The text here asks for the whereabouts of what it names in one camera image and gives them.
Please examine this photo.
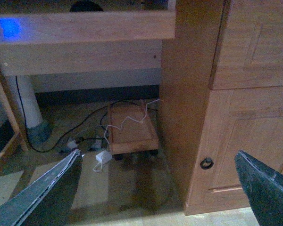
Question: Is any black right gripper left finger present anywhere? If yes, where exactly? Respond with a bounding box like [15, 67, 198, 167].
[0, 150, 82, 226]

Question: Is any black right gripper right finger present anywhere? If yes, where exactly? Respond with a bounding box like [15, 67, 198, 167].
[234, 150, 283, 226]

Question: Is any white power plug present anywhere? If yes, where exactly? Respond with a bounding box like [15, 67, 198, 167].
[67, 139, 78, 149]

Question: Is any white charger adapter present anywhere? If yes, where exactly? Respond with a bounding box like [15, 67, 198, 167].
[95, 150, 112, 164]

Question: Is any white pipe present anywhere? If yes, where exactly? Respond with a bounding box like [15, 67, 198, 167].
[7, 76, 43, 129]

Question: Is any wooden rolling cart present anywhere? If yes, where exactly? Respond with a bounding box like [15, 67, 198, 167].
[104, 100, 159, 161]

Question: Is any wooden desk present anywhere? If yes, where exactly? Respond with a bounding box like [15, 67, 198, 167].
[0, 0, 283, 215]

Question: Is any black floor cable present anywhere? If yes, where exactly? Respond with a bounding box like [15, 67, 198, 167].
[15, 75, 142, 153]

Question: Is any black ring door pull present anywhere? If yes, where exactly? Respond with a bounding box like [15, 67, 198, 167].
[200, 157, 214, 170]

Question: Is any white cable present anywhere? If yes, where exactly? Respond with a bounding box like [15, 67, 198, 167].
[103, 98, 160, 145]

